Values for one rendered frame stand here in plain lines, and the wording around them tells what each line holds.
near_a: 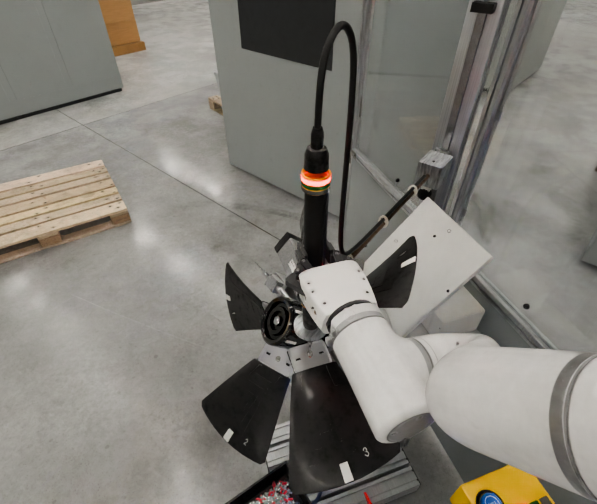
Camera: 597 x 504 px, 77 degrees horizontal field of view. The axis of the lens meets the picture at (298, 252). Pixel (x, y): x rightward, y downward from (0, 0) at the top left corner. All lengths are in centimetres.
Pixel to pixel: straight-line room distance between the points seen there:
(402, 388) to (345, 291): 17
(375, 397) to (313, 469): 39
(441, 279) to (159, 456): 163
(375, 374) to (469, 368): 15
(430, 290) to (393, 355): 53
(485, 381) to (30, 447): 229
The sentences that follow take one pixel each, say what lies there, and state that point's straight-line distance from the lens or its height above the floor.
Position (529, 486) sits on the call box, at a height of 107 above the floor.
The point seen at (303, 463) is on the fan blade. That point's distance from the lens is 84.
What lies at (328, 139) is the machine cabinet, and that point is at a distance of 295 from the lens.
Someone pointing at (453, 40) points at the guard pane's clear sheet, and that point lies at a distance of 147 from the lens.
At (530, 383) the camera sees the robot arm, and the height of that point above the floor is 171.
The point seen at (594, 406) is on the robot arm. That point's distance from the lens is 28.
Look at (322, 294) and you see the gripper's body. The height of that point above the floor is 153.
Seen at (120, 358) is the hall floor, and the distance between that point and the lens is 253.
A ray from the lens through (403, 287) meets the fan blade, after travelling 71.
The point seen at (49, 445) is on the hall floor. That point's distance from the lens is 241.
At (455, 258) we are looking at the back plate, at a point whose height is 132.
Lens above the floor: 194
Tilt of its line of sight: 41 degrees down
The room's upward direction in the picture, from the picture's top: straight up
